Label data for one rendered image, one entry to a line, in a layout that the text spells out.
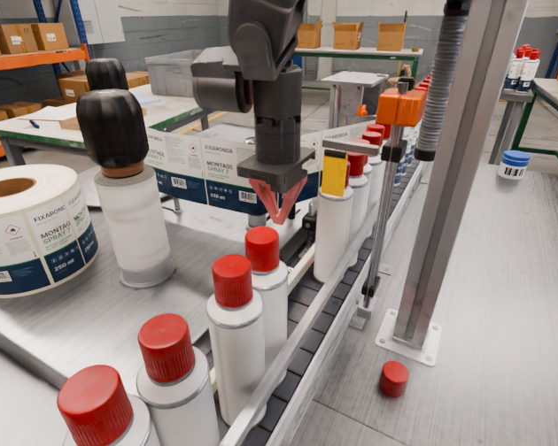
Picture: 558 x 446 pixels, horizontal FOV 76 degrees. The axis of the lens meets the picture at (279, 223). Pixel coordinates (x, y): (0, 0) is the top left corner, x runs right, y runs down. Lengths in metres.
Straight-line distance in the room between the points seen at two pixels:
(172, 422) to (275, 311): 0.14
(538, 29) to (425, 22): 1.82
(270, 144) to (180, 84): 2.05
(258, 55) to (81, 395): 0.30
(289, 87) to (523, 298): 0.56
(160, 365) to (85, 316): 0.36
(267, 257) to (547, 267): 0.66
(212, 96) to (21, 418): 0.46
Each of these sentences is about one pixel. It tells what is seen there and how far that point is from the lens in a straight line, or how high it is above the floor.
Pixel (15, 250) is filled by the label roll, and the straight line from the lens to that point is 0.65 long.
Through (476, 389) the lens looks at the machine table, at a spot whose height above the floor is 0.83.
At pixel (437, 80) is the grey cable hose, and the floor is 1.19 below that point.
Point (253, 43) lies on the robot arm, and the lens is 0.37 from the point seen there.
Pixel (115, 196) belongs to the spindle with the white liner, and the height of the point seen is 1.05.
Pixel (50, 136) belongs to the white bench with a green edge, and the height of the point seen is 0.80.
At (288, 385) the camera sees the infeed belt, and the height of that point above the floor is 0.88.
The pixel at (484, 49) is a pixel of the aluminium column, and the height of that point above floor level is 1.24.
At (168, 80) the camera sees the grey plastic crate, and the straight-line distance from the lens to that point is 2.50.
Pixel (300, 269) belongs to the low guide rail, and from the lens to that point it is 0.57.
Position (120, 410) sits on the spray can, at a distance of 0.25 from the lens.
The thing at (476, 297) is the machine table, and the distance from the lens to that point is 0.73.
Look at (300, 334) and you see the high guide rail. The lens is 0.41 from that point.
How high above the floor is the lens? 1.27
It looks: 31 degrees down
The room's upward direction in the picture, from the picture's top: straight up
